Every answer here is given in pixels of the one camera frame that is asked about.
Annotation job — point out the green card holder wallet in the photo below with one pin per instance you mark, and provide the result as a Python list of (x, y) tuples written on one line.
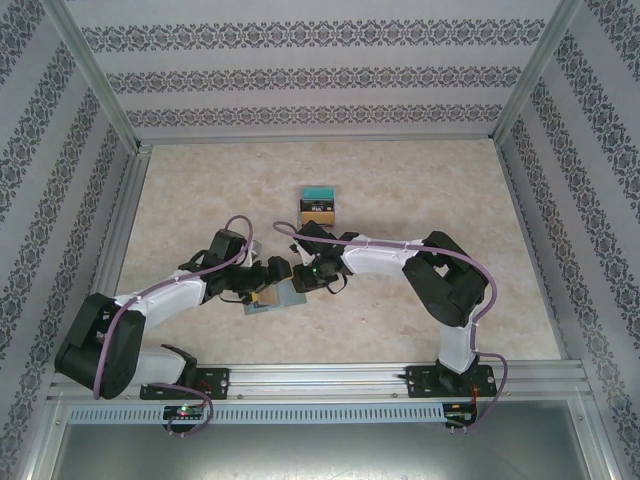
[(292, 300)]

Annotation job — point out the tan orange card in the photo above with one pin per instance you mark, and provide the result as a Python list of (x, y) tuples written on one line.
[(269, 298)]

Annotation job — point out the small card box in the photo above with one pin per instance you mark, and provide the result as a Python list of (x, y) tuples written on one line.
[(316, 229)]

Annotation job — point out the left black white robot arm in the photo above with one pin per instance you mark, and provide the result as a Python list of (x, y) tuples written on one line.
[(100, 350)]

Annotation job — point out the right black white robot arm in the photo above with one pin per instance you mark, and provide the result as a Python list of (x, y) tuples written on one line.
[(450, 290)]

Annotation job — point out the gold card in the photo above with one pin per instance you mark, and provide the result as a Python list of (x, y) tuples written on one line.
[(317, 218)]

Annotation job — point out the black card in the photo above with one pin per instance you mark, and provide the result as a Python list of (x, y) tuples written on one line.
[(316, 205)]

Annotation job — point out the teal card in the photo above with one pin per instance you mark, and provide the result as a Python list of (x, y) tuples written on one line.
[(318, 193)]

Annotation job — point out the circuit board with green light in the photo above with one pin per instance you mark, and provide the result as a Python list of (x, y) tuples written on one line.
[(185, 412)]

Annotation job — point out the aluminium back bar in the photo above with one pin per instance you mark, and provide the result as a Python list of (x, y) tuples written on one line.
[(320, 140)]

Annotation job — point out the grey sheet metal panel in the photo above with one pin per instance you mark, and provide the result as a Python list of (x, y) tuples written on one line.
[(320, 455)]

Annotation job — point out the small circuit board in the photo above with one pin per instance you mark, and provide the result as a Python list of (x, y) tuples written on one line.
[(460, 412)]

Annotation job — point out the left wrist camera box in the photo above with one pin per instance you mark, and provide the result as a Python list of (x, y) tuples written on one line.
[(255, 249)]

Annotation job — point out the aluminium mounting rail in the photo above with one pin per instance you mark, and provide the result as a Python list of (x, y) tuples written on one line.
[(320, 380)]

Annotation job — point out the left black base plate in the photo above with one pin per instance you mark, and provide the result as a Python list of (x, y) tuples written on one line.
[(215, 382)]

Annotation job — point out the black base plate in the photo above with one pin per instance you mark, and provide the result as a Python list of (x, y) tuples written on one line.
[(215, 382), (420, 382)]

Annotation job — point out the aluminium side rail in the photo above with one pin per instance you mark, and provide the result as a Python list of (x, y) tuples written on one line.
[(111, 250)]

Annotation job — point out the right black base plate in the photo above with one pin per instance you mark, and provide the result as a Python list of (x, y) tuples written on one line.
[(420, 382)]

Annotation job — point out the aluminium frame post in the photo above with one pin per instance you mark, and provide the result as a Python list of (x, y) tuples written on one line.
[(94, 65), (536, 65)]

